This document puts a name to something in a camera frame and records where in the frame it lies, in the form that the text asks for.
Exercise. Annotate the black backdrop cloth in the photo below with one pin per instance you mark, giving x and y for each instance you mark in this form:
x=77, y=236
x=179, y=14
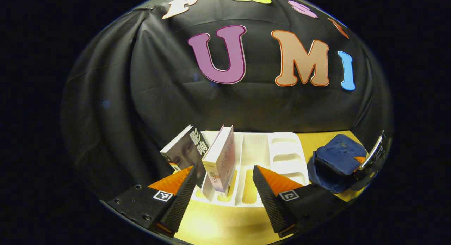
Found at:
x=169, y=90

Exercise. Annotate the black portrait book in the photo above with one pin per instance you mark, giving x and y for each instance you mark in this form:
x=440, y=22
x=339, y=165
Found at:
x=188, y=155

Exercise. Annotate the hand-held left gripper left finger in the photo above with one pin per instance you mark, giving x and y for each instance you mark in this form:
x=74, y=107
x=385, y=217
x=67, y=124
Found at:
x=181, y=199

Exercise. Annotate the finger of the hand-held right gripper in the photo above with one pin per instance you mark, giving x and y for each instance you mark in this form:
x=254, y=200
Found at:
x=360, y=160

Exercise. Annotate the blue schoolbag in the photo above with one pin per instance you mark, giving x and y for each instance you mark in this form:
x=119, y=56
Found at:
x=338, y=153

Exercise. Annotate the white plastic bookshelf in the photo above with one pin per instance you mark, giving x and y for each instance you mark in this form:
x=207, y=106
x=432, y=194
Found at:
x=285, y=157

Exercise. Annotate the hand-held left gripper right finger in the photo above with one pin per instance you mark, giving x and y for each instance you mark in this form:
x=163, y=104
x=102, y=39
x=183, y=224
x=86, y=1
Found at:
x=269, y=202

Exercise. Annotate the pink book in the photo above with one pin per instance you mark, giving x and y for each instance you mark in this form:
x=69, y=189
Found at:
x=222, y=160

